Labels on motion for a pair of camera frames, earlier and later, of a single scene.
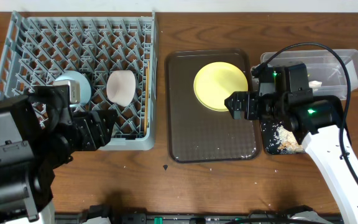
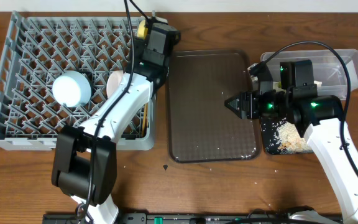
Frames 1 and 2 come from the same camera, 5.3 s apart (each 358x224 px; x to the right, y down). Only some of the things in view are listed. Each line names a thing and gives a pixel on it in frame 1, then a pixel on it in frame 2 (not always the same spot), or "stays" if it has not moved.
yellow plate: x=215 y=81 -> x=142 y=31
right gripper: x=250 y=98 stays
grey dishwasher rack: x=37 y=50 stays
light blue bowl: x=84 y=88 stays
